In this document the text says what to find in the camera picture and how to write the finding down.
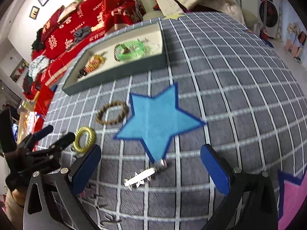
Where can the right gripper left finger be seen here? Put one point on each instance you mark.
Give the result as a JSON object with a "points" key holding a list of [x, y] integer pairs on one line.
{"points": [[40, 209]]}

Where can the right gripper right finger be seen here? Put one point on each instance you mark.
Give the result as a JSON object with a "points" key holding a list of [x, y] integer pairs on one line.
{"points": [[260, 210]]}

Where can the silver star hair clip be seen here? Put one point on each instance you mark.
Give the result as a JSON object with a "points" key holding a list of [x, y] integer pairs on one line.
{"points": [[146, 175]]}

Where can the green plastic bangle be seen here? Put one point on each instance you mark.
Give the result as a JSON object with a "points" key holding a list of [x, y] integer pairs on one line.
{"points": [[129, 50]]}

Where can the black hair claw clip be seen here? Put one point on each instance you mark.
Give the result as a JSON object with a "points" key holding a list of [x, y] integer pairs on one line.
{"points": [[82, 73]]}

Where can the green jewelry tray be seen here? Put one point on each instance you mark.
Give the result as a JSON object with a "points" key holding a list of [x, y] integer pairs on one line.
{"points": [[101, 66]]}

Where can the red gift bag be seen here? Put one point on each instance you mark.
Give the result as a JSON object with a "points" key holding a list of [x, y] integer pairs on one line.
{"points": [[44, 99]]}

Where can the light patterned folded blanket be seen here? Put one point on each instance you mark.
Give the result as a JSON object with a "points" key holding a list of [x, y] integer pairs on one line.
{"points": [[38, 65]]}

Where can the black clothing on sofa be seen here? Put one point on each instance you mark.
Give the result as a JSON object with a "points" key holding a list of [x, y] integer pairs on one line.
{"points": [[38, 44]]}

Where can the grey clothing on sofa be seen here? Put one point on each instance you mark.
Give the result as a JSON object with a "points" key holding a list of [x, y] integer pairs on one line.
{"points": [[80, 34]]}

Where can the red embroidered pillow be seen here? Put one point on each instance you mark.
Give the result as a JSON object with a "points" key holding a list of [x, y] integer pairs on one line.
{"points": [[51, 24]]}

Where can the red covered sofa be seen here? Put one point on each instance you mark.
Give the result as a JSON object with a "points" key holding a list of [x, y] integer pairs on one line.
{"points": [[103, 16]]}

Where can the beige green pillow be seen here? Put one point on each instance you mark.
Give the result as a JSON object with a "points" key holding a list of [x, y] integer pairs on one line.
{"points": [[68, 10]]}

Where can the washing machine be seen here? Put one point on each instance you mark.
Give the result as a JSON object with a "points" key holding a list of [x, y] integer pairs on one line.
{"points": [[271, 9]]}

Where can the wall painting landscape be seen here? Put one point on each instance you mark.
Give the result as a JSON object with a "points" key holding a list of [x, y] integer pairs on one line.
{"points": [[19, 70]]}

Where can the small dark picture frame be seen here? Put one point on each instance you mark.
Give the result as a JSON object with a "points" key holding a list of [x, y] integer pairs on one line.
{"points": [[34, 12]]}

